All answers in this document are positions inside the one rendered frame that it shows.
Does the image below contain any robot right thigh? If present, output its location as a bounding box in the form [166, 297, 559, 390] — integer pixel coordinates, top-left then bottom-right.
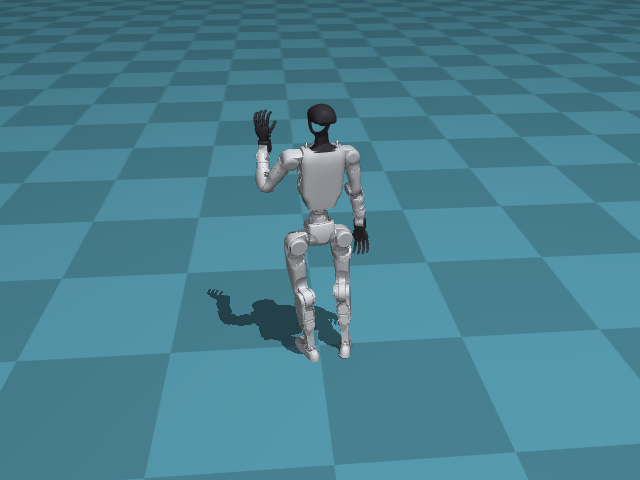
[330, 224, 353, 301]

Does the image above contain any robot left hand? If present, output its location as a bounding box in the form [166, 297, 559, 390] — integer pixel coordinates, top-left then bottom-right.
[253, 110, 276, 152]

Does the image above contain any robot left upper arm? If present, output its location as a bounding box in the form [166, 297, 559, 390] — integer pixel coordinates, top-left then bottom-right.
[259, 149, 303, 193]

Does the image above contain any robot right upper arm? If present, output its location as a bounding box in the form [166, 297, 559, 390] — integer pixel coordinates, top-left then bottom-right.
[341, 145, 361, 196]

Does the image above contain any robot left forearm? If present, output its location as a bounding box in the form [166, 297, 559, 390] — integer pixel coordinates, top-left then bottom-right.
[255, 144, 270, 189]

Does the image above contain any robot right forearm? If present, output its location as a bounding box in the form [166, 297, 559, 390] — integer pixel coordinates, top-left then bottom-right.
[350, 183, 366, 227]

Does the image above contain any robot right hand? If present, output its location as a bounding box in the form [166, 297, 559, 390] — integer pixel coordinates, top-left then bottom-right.
[352, 217, 369, 255]

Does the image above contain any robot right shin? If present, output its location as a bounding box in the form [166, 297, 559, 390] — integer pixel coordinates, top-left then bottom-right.
[336, 284, 351, 345]

